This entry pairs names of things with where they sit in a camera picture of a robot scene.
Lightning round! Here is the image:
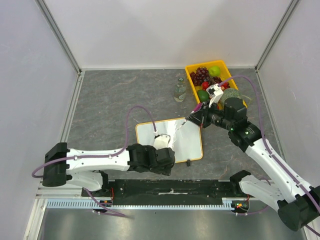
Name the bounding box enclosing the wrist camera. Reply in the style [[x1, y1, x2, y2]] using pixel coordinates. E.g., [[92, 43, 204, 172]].
[[206, 83, 224, 107], [153, 133, 171, 150]]

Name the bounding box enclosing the magenta marker cap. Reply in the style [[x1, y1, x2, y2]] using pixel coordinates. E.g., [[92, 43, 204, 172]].
[[192, 103, 202, 113]]

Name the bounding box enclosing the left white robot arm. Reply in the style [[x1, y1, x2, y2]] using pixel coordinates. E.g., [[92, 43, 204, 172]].
[[42, 142, 176, 197]]

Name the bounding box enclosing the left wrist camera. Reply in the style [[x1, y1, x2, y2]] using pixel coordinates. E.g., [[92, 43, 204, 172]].
[[153, 133, 171, 150]]

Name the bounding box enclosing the yellow framed whiteboard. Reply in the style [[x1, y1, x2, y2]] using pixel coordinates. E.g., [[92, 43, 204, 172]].
[[135, 117, 203, 163]]

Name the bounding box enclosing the green avocado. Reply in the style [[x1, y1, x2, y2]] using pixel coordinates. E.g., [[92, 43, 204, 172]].
[[197, 89, 210, 103]]

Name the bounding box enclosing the red cherry bunch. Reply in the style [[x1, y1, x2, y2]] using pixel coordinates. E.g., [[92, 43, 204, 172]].
[[201, 76, 230, 91]]

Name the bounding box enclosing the green netted melon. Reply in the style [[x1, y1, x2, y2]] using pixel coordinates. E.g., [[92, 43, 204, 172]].
[[219, 88, 242, 107]]

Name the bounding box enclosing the white slotted cable duct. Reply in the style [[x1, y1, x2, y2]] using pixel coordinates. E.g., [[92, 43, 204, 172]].
[[46, 198, 251, 210]]

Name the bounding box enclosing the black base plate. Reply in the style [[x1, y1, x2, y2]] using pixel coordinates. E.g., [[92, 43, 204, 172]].
[[91, 179, 248, 200]]

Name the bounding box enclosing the purple grape bunch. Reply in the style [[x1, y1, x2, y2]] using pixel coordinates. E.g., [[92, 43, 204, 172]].
[[189, 67, 210, 86]]

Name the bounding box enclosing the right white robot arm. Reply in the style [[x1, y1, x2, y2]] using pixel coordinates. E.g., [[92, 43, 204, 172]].
[[186, 97, 320, 231]]

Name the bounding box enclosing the green apple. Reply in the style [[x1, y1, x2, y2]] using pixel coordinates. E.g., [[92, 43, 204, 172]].
[[208, 65, 221, 77]]

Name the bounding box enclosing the clear glass bottle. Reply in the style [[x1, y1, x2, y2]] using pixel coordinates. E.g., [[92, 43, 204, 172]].
[[174, 77, 186, 102]]

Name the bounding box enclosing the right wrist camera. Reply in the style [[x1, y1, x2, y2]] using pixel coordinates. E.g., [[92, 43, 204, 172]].
[[206, 83, 224, 107]]

